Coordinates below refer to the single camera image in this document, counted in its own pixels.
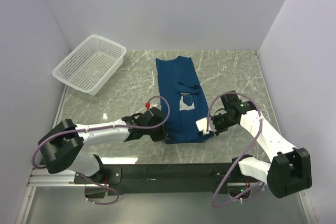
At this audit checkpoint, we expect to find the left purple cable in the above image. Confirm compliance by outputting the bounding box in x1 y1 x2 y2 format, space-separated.
31 95 171 206

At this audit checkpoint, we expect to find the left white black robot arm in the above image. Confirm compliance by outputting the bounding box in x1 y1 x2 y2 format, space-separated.
37 106 168 183

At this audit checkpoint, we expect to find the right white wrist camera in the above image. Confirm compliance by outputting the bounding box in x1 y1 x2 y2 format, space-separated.
196 118 216 135

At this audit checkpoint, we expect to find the purple cable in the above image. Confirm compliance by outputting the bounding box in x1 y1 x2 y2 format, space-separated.
31 95 171 206
206 90 265 208

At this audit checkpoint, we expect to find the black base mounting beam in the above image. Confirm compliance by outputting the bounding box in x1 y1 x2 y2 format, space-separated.
73 162 253 198

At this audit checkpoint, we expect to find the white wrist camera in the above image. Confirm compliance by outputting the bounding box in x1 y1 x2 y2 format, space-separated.
196 118 216 135
145 102 161 110

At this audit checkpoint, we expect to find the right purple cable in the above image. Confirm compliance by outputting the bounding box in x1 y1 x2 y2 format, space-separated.
206 90 265 208

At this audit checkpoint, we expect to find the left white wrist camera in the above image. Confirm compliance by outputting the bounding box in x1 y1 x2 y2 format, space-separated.
145 102 161 110

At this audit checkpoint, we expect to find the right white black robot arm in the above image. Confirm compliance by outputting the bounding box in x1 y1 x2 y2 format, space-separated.
206 91 312 198

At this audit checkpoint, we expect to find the blue mickey mouse t-shirt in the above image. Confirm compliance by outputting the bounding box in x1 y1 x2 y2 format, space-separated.
155 56 213 144

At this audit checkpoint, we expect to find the white plastic mesh basket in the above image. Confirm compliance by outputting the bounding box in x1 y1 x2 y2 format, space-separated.
52 35 127 96

